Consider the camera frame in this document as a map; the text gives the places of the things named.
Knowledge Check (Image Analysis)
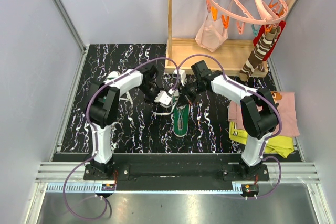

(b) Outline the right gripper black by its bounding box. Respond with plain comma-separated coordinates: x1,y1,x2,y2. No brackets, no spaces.
177,79,204,108

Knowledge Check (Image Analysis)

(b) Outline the green sneaker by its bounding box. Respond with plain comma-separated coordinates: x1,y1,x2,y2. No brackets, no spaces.
169,89,190,137
104,71,121,83

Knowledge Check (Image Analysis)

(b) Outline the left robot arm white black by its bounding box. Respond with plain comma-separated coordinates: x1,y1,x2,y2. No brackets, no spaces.
86,64,163,180

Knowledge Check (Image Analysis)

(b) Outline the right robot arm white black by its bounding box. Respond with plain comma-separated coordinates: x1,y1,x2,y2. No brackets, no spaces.
178,60,282,180

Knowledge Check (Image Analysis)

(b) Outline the pink mesh laundry bag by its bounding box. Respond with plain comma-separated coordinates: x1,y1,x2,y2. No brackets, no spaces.
195,12,228,52

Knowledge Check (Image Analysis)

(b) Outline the brown white striped sock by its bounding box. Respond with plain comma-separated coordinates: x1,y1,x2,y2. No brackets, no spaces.
239,27,280,82

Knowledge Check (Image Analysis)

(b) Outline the red cloth on hanger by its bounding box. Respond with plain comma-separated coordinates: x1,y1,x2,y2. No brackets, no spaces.
253,20,286,61

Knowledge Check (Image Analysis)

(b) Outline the pink shirt with pixel character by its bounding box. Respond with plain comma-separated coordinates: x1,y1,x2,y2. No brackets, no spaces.
228,91,300,137

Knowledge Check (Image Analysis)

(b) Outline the pink round clothes peg hanger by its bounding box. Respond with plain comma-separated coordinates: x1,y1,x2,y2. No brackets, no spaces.
206,0,289,35

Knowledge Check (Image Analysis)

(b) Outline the yellow folded garment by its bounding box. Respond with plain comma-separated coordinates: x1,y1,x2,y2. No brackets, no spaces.
229,122,295,158

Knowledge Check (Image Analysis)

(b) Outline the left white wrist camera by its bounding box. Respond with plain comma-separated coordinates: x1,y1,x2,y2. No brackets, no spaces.
154,90,172,108

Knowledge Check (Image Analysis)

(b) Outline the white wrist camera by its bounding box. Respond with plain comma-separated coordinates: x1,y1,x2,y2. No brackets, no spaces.
173,69,186,87
154,90,172,108

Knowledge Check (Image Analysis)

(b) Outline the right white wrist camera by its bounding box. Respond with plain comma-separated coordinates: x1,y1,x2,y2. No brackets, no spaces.
173,69,186,87

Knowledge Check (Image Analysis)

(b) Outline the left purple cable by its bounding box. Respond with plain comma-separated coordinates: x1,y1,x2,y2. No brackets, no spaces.
61,57,182,221

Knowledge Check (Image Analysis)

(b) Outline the purple cable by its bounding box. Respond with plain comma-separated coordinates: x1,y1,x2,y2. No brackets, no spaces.
175,54,284,200
61,57,182,221

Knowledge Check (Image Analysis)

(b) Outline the wooden drying rack frame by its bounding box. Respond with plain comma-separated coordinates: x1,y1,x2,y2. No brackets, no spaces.
166,0,297,76

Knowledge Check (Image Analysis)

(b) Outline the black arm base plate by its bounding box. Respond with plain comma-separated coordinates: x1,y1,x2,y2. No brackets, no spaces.
83,162,270,182

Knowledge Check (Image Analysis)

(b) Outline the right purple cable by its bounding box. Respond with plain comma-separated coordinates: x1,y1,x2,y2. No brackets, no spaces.
175,54,284,200

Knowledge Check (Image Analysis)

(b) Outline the aluminium rail frame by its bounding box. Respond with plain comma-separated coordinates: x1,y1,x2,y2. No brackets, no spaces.
36,162,320,194

